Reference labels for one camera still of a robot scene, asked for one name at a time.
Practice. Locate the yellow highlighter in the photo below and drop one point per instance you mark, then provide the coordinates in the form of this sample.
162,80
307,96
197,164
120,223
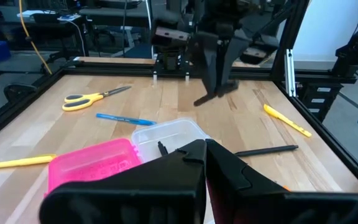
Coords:
286,119

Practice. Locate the long matte black pen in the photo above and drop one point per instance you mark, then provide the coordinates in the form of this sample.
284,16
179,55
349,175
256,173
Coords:
266,150

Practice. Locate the silver aluminium extrusion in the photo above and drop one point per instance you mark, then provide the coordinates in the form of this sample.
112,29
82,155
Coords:
290,71

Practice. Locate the orange pencil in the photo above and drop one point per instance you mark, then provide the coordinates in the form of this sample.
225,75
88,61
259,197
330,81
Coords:
286,188

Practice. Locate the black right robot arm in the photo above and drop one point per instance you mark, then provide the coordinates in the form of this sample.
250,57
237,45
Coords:
171,59

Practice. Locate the clear box with pink lid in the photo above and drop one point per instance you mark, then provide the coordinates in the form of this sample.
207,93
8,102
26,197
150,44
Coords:
92,161

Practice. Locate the black table frame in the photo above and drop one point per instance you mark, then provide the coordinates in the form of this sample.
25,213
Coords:
104,67

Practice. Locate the yellow pencil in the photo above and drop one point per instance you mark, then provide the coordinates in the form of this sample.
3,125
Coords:
20,161

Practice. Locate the black desk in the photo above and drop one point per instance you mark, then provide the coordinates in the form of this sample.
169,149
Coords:
47,18

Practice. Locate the black clamp mount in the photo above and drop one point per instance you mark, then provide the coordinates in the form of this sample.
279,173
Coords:
348,53

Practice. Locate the blue pen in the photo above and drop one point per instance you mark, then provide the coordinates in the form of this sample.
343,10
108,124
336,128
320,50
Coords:
123,119

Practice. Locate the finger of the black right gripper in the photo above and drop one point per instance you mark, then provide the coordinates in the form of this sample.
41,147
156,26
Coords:
210,62
232,59

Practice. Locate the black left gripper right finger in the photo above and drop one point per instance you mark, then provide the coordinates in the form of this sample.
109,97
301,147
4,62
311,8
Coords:
259,208

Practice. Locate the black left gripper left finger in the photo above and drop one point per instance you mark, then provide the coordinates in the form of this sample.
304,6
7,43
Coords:
135,202

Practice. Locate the black drawer unit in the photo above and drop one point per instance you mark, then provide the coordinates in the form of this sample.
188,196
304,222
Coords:
328,99

